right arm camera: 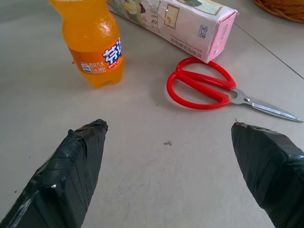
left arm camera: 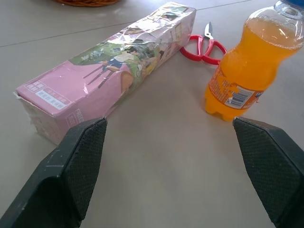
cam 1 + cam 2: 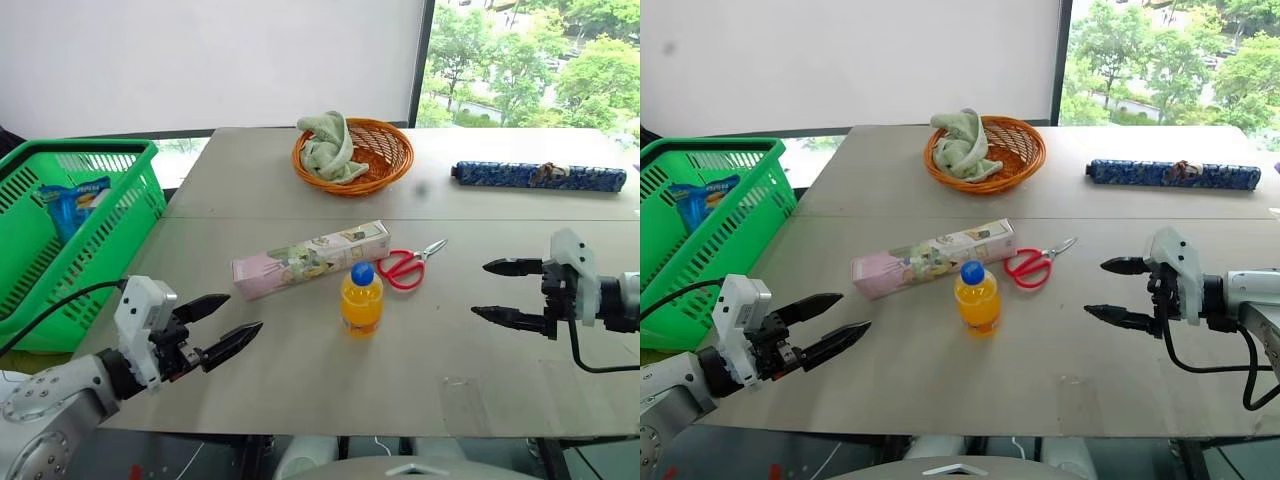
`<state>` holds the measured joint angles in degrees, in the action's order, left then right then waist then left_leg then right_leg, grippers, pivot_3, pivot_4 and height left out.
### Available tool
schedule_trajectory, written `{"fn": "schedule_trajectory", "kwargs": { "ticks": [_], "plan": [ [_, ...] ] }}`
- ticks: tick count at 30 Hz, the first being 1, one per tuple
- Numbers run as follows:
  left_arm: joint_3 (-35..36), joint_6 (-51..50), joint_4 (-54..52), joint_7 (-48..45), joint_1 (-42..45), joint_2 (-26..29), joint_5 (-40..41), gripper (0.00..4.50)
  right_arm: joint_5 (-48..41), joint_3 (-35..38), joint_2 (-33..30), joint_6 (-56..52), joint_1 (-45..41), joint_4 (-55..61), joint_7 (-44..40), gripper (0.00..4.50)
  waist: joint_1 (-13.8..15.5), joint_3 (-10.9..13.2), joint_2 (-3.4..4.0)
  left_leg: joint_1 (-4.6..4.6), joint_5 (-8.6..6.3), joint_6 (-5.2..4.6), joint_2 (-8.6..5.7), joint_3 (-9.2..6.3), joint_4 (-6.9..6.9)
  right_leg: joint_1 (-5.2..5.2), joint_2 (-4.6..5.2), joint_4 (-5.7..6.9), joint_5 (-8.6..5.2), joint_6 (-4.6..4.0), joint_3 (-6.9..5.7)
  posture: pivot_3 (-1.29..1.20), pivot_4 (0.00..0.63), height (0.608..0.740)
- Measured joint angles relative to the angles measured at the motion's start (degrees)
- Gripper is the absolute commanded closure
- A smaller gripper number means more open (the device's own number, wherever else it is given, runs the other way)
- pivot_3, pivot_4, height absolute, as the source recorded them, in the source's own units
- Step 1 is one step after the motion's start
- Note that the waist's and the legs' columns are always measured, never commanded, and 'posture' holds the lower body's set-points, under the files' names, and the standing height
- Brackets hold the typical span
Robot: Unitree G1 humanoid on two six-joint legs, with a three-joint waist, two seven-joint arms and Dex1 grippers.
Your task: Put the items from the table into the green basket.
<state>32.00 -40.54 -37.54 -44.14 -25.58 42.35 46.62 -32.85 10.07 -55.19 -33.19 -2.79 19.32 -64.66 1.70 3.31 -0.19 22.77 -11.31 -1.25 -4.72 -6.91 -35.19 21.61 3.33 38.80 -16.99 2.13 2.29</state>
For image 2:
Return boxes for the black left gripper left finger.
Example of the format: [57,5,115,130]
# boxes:
[0,116,108,228]

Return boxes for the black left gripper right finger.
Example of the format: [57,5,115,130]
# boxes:
[232,116,304,228]

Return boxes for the brown wicker basket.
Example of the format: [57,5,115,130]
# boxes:
[52,0,119,7]

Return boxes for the orange soda plastic bottle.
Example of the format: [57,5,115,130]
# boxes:
[204,0,304,122]

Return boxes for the long pink illustrated box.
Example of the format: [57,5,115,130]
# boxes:
[11,1,197,145]

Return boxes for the red handled scissors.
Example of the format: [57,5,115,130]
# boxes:
[179,21,228,66]

